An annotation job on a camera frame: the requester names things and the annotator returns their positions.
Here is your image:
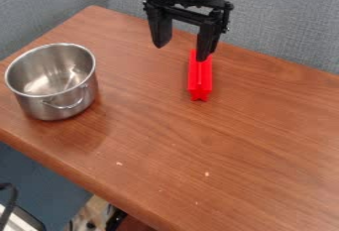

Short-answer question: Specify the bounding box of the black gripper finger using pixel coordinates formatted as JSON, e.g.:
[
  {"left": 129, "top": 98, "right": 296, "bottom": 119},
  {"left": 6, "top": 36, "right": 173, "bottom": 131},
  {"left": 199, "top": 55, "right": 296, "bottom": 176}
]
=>
[
  {"left": 145, "top": 4, "right": 172, "bottom": 49},
  {"left": 196, "top": 22, "right": 220, "bottom": 61}
]

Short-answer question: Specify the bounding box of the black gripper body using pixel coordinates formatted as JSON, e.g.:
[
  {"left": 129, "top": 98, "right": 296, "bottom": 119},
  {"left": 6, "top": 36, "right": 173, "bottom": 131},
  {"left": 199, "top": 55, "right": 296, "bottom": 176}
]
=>
[{"left": 143, "top": 0, "right": 235, "bottom": 33}]

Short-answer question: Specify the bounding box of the red star-shaped block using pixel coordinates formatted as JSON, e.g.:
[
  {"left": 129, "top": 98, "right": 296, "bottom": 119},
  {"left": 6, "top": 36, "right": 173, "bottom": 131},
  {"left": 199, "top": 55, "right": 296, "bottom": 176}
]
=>
[{"left": 188, "top": 50, "right": 213, "bottom": 101}]

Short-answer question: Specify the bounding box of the stainless steel pot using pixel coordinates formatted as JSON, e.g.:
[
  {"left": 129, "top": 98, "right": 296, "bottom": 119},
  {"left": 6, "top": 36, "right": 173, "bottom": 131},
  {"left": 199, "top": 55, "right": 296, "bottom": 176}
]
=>
[{"left": 4, "top": 43, "right": 97, "bottom": 121}]

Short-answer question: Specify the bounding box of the white striped object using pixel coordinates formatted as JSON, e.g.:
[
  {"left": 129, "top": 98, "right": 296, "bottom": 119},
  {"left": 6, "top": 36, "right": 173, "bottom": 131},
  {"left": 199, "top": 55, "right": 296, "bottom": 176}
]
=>
[{"left": 4, "top": 206, "right": 44, "bottom": 231}]

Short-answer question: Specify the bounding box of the clutter under table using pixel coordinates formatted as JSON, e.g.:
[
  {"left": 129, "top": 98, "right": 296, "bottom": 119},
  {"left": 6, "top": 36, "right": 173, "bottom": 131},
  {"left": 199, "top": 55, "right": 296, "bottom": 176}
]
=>
[{"left": 64, "top": 194, "right": 156, "bottom": 231}]

